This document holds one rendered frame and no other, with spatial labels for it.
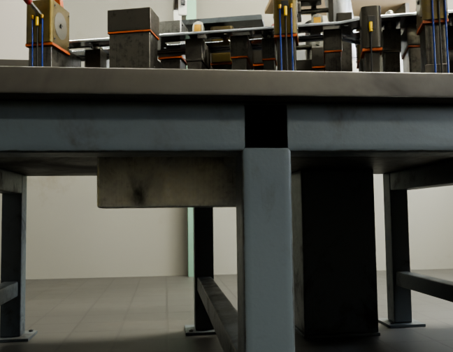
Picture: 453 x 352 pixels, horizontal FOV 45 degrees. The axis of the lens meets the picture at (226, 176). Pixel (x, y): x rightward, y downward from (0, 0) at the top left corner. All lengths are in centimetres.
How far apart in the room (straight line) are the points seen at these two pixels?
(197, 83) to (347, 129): 25
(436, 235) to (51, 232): 322
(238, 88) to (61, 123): 27
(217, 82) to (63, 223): 382
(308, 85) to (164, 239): 373
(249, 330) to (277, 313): 5
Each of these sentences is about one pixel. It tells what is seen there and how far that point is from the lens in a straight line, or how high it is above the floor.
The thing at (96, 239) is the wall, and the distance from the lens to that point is 455.
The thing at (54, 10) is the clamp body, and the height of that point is 103.
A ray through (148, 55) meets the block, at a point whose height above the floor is 90.
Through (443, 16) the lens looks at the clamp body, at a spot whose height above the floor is 93.
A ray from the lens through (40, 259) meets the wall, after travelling 463.
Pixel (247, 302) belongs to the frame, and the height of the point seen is 35.
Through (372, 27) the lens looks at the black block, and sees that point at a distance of 143.
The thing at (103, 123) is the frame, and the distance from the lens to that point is 86.
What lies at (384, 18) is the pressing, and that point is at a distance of 158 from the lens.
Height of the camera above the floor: 48
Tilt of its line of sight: 4 degrees up
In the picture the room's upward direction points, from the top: 1 degrees counter-clockwise
